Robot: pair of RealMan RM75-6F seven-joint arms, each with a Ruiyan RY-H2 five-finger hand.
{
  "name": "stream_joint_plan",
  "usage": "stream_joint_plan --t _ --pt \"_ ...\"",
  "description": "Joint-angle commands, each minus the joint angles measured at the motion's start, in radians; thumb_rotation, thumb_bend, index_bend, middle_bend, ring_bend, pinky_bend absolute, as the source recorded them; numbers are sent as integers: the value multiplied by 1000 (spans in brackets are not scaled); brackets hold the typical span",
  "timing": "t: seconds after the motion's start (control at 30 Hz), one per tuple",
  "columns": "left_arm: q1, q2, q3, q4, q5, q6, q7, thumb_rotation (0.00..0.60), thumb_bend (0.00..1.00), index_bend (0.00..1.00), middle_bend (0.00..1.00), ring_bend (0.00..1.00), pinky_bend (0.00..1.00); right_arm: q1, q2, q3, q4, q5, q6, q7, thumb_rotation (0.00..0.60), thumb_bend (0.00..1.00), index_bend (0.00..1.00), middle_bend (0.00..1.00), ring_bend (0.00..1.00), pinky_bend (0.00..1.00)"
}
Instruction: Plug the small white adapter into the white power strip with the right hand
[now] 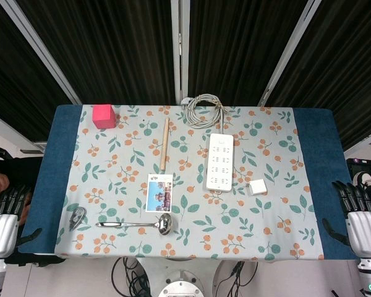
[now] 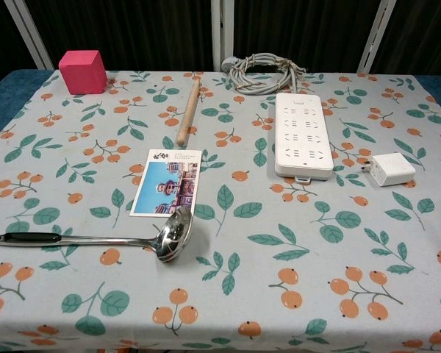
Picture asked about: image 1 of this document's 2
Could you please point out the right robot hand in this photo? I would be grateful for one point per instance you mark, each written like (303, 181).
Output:
(366, 232)

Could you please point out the building photo postcard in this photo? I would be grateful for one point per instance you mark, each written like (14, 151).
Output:
(159, 195)

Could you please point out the white power strip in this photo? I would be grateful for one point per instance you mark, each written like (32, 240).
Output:
(220, 164)

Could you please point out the seated person in black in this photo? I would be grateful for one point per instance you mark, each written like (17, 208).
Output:
(18, 168)

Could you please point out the small white square block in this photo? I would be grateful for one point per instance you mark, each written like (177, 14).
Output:
(257, 187)

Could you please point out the white black sneaker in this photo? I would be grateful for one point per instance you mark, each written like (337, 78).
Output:
(366, 179)

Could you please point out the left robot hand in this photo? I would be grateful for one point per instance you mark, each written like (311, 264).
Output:
(1, 232)

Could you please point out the red cube block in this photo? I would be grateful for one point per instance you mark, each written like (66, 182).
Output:
(104, 117)

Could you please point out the floral leaf tablecloth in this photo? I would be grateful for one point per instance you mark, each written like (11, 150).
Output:
(185, 241)

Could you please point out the blue table cover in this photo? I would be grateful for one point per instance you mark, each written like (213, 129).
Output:
(48, 185)

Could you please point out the black pleated curtain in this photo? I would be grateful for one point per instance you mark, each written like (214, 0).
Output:
(343, 77)
(18, 92)
(235, 46)
(111, 46)

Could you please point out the silver robot torso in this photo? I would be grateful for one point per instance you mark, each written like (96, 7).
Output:
(180, 286)

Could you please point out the grey metal frame post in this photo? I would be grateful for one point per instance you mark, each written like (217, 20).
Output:
(179, 52)
(40, 52)
(287, 52)

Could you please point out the wooden stick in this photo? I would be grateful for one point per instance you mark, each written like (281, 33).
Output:
(164, 142)

